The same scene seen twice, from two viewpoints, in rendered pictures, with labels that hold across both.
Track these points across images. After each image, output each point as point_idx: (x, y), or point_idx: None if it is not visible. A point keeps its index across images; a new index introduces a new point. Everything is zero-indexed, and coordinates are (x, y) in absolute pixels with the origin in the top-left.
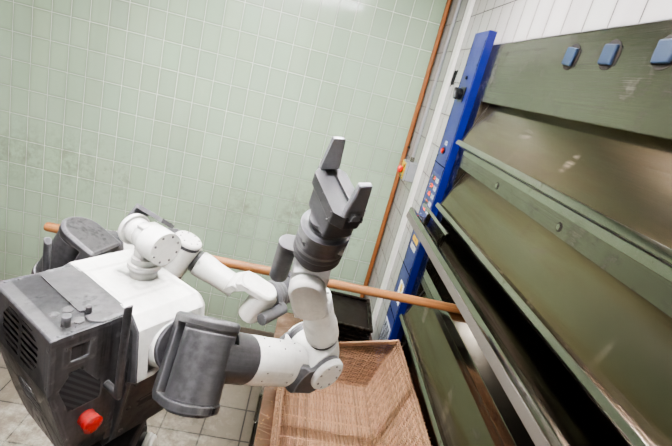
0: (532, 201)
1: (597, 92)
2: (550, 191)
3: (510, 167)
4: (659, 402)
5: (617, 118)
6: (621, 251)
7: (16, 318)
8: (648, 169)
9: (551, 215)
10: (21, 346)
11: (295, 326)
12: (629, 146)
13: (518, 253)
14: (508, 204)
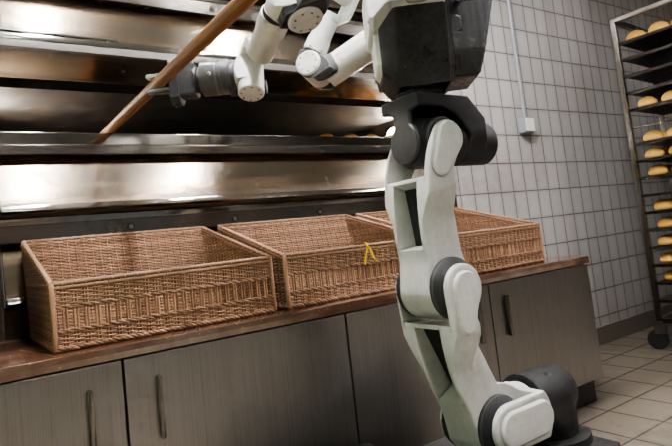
0: None
1: None
2: None
3: None
4: None
5: None
6: (259, 9)
7: None
8: None
9: (200, 4)
10: (477, 11)
11: (314, 51)
12: None
13: (184, 37)
14: (124, 11)
